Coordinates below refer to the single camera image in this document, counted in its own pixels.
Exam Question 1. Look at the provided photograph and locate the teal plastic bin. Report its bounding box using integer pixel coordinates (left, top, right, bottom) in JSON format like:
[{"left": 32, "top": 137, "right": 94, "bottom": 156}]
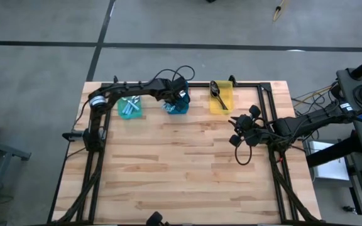
[{"left": 117, "top": 95, "right": 143, "bottom": 120}]

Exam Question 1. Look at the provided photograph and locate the black rounded object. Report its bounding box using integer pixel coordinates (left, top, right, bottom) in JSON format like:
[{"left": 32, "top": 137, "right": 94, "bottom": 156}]
[{"left": 145, "top": 211, "right": 170, "bottom": 226}]

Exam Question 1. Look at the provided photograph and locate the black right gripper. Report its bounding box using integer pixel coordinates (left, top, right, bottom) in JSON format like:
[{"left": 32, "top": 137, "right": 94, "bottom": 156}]
[{"left": 229, "top": 105, "right": 276, "bottom": 148}]

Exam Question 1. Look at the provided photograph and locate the grey equipment cart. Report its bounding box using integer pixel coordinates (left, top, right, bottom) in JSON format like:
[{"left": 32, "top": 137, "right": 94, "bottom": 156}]
[{"left": 336, "top": 67, "right": 362, "bottom": 156}]

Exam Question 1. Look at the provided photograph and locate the yellow cable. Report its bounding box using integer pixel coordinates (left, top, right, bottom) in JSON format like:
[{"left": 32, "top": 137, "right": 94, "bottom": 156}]
[{"left": 273, "top": 0, "right": 290, "bottom": 23}]

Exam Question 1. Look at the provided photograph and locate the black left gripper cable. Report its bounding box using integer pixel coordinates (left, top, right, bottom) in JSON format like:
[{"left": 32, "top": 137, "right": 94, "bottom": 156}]
[{"left": 153, "top": 65, "right": 196, "bottom": 83}]

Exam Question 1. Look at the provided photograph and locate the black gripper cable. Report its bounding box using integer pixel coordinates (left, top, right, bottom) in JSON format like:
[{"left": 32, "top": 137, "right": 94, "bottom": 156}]
[
  {"left": 234, "top": 137, "right": 253, "bottom": 166},
  {"left": 153, "top": 65, "right": 196, "bottom": 83}
]

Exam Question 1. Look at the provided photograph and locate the bundle of cables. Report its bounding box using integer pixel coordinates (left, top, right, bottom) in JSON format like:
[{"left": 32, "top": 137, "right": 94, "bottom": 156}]
[{"left": 292, "top": 83, "right": 339, "bottom": 109}]

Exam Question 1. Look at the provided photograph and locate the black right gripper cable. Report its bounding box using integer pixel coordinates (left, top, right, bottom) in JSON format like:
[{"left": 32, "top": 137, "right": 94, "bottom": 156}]
[{"left": 234, "top": 137, "right": 253, "bottom": 166}]

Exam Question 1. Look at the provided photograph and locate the white box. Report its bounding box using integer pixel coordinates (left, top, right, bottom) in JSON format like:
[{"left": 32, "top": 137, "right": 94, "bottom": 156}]
[{"left": 306, "top": 140, "right": 351, "bottom": 182}]

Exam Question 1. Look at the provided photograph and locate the yellow plastic bin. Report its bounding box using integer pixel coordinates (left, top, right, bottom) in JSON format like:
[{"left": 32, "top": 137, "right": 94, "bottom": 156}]
[{"left": 209, "top": 80, "right": 234, "bottom": 116}]

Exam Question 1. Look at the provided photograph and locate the blue plastic bin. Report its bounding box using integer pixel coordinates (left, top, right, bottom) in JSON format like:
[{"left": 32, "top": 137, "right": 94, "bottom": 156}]
[{"left": 162, "top": 80, "right": 190, "bottom": 116}]

